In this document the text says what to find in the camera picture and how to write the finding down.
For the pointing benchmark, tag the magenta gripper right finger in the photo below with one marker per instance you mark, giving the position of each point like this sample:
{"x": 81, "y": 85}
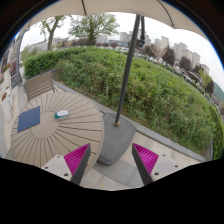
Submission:
{"x": 153, "y": 166}

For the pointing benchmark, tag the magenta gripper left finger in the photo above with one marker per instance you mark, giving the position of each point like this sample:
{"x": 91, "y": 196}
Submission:
{"x": 70, "y": 167}

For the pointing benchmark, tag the white and teal computer mouse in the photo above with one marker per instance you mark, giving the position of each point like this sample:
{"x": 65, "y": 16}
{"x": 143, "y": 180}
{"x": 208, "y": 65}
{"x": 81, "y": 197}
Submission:
{"x": 61, "y": 114}

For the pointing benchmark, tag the grey umbrella base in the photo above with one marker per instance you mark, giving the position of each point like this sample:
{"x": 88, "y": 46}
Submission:
{"x": 116, "y": 139}

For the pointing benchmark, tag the round slatted wooden table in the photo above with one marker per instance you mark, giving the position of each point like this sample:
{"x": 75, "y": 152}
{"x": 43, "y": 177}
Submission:
{"x": 38, "y": 144}

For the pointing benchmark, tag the green hedge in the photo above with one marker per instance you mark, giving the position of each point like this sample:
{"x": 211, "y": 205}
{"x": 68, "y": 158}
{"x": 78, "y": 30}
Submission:
{"x": 155, "y": 97}

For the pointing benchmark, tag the slatted wooden chair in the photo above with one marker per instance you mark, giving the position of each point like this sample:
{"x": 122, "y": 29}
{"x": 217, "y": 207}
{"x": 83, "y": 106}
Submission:
{"x": 39, "y": 85}

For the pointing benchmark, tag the dark umbrella pole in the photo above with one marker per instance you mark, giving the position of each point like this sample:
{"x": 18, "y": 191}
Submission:
{"x": 127, "y": 69}

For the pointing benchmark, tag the beige umbrella canopy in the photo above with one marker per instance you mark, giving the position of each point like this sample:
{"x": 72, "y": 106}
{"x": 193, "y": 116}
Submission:
{"x": 159, "y": 10}

